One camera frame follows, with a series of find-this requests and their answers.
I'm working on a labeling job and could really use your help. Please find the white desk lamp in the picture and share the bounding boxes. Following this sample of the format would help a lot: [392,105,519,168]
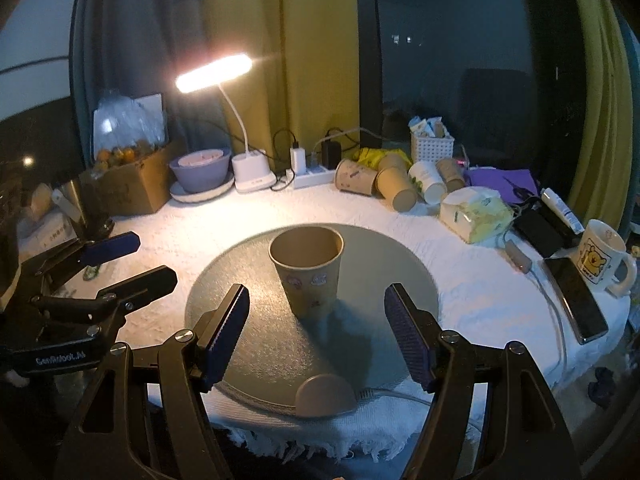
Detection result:
[174,52,277,194]

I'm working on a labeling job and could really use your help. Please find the white paper cup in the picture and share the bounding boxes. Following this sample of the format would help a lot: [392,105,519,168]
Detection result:
[408,160,449,206]

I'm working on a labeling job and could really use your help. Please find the beige semicircular mat controller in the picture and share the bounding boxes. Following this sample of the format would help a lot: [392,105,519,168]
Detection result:
[294,374,357,419]

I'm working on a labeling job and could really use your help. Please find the white adapter with cable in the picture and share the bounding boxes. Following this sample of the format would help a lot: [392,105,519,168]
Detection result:
[504,239,569,377]

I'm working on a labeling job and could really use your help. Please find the dark cloth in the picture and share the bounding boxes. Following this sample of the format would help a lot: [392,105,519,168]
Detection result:
[587,367,619,409]

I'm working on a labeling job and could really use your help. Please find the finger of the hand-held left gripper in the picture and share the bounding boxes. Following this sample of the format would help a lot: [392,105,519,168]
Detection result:
[31,265,179,322]
[20,231,141,286]

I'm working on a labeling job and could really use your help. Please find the black charger cable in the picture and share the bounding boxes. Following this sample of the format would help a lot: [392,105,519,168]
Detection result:
[271,128,297,192]

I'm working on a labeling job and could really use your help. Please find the round grey mat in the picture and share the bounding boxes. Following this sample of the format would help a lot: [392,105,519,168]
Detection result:
[184,222,441,417]

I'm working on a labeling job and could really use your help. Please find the yellow tissue pack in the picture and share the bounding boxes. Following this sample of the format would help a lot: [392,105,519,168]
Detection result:
[438,185,516,245]

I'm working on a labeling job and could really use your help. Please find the black case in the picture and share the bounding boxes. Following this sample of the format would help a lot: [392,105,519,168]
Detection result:
[512,199,576,259]

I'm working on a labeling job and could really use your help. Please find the brown cardboard box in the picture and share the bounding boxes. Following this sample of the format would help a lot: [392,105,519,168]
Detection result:
[79,144,187,217]

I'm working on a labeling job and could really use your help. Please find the clear plastic bag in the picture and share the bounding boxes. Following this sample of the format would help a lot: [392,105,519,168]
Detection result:
[92,90,169,161]

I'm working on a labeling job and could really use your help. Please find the black smartphone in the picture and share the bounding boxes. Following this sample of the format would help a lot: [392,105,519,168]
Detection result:
[543,256,610,345]

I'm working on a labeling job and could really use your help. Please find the purple cloth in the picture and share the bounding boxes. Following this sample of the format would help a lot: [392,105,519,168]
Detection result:
[464,167,541,206]

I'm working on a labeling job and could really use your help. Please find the white tube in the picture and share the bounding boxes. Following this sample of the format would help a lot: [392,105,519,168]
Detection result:
[539,187,585,235]

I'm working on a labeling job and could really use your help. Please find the pile of small oranges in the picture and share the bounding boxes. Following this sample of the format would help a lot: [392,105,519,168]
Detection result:
[96,146,148,167]

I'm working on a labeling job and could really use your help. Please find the brown paper cup with stickers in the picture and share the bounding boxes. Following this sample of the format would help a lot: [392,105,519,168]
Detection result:
[268,225,345,319]

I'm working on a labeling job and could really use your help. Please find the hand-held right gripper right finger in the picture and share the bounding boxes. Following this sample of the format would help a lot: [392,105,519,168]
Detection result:
[384,282,583,480]

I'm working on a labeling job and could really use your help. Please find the white mat cable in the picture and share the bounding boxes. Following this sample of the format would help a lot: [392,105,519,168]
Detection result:
[355,386,483,436]

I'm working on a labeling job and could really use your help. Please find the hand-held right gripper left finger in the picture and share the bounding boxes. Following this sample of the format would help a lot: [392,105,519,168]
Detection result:
[52,282,251,480]

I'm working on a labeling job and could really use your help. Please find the purple bowl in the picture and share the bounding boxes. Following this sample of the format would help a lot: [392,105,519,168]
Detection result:
[168,147,234,194]

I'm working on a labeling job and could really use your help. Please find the white power strip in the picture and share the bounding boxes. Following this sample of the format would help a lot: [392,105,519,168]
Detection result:
[285,165,337,190]

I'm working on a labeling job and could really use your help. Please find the packets in basket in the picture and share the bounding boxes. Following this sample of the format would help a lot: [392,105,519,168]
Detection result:
[408,116,446,139]

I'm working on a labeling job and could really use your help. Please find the white plate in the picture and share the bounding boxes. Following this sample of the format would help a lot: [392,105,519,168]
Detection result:
[169,172,236,205]

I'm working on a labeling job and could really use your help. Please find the yellow cloth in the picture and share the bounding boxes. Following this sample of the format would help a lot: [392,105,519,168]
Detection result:
[352,147,414,169]

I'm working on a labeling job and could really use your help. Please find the yellow curtain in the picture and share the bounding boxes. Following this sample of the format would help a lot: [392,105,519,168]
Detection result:
[562,0,624,234]
[199,0,362,172]

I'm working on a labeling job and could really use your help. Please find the white plastic basket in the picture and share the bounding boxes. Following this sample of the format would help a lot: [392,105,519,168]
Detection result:
[410,130,455,164]

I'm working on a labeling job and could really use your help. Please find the white mug with bear print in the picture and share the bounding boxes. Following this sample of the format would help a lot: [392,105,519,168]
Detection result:
[577,218,639,299]

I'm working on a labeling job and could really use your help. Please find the grey curtain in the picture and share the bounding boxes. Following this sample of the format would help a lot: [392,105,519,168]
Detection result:
[74,0,202,161]

